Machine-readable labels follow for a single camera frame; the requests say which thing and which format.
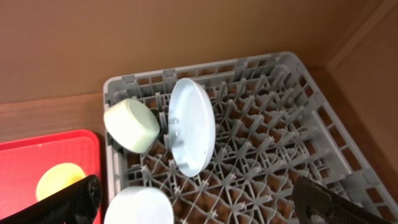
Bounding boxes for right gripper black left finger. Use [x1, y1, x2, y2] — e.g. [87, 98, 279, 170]
[1, 175, 102, 224]

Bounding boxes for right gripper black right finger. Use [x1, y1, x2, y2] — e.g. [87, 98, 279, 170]
[292, 177, 387, 224]

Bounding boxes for yellow plastic cup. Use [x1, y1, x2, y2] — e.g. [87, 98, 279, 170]
[35, 163, 86, 201]

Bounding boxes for light blue small bowl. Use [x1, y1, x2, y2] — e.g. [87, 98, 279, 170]
[104, 186, 174, 224]

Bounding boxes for pale green bowl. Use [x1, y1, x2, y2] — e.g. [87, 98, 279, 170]
[103, 98, 160, 154]

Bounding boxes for light blue plate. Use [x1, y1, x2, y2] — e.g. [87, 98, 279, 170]
[168, 78, 216, 177]

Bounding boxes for grey dishwasher rack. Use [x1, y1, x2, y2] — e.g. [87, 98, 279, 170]
[103, 52, 397, 223]

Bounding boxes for red serving tray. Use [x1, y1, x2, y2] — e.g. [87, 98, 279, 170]
[1, 130, 102, 223]

